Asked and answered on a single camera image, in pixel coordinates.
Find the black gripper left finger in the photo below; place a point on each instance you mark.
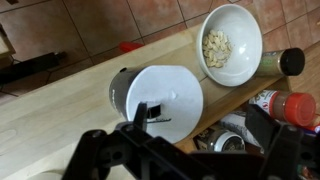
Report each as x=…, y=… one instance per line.
x=110, y=156

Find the white ceramic bowl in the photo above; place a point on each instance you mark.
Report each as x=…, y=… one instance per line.
x=243, y=60

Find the light wooden cabinet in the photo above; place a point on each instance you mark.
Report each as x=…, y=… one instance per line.
x=5, y=45

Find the spice bottle with red cap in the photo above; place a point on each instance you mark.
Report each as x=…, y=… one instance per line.
x=293, y=107

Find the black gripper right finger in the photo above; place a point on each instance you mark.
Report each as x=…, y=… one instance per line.
x=283, y=153

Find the spice bottle with black cap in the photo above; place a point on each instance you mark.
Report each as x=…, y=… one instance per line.
x=283, y=62

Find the small red object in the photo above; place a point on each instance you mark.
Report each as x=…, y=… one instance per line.
x=130, y=46

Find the black container with white lid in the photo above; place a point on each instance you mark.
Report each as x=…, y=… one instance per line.
x=173, y=90

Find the glass jar with grey lid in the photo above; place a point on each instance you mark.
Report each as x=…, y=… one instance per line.
x=223, y=140

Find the black metal floor bar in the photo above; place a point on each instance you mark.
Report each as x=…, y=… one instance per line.
x=30, y=67

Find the pale nuts heap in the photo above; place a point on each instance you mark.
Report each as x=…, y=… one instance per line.
x=216, y=48

